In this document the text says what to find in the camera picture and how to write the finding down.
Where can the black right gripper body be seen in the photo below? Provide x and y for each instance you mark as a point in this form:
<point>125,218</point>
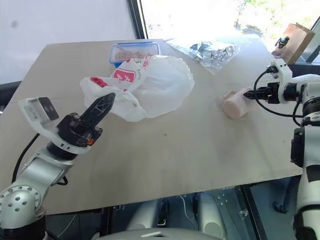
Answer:
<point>271,93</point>

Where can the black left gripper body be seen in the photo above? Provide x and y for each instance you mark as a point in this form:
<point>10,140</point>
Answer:
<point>75,130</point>

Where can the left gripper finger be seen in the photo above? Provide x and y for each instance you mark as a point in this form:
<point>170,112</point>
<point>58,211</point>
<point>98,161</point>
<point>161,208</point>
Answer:
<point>98,107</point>
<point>110,108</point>

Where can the pink cylindrical bag holder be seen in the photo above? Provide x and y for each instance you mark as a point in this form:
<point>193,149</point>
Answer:
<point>232,106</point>

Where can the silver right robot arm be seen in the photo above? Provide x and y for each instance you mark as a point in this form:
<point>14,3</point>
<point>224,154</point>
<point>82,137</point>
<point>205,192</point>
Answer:
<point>308,175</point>

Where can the white red-printed plastic bag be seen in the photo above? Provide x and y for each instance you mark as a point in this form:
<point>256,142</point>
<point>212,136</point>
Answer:
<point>160,85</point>

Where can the brown paper bag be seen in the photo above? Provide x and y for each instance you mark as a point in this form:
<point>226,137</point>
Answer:
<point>298,42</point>

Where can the black and yellow small device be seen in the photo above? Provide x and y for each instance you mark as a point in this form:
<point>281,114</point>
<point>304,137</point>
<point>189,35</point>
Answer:
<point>283,42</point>

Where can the crumpled silver foil wrapper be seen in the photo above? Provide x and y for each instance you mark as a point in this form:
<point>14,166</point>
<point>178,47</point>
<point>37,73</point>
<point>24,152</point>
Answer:
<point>212,53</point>

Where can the blue-rimmed clear plastic container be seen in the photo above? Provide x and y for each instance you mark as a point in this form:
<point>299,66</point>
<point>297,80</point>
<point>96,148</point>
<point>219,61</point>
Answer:
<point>135,51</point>

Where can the grey rounded robot leg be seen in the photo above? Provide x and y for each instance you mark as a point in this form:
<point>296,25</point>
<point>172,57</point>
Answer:
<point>215,212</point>
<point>147,215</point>

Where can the grey robot torso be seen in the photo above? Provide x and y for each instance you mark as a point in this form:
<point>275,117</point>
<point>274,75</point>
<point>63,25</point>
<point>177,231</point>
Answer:
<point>160,234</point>

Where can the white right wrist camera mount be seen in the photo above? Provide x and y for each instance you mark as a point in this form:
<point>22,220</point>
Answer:
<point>283,72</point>

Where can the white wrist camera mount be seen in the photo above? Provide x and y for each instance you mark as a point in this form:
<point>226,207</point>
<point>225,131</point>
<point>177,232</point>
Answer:
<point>283,72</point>
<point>35,112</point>

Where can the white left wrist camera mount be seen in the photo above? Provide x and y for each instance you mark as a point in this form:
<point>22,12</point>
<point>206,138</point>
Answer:
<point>35,112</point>

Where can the black window frame post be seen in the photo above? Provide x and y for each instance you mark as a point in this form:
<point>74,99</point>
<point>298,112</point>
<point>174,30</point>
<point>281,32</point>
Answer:
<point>137,18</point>

